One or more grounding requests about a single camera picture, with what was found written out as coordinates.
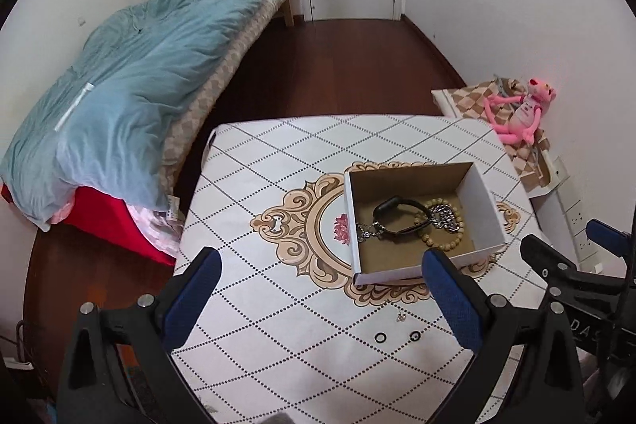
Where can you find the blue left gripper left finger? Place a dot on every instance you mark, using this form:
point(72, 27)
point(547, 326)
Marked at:
point(186, 295)

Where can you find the pink panther plush toy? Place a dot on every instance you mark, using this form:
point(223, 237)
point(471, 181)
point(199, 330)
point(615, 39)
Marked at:
point(524, 122)

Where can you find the white cardboard box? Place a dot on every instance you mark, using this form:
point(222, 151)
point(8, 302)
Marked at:
point(396, 212)

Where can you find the patterned white tablecloth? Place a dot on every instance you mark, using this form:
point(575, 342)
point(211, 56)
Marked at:
point(286, 331)

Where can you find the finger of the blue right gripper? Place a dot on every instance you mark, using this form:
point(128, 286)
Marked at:
point(607, 237)

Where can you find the light blue duvet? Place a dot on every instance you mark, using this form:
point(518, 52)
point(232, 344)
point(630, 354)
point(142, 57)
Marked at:
point(104, 122)

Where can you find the red bed sheet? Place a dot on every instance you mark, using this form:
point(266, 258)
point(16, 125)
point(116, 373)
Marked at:
point(106, 218)

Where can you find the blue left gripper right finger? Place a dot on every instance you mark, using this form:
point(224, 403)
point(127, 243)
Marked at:
point(458, 297)

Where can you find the white power strip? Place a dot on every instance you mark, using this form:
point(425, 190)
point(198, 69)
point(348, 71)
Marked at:
point(571, 238)

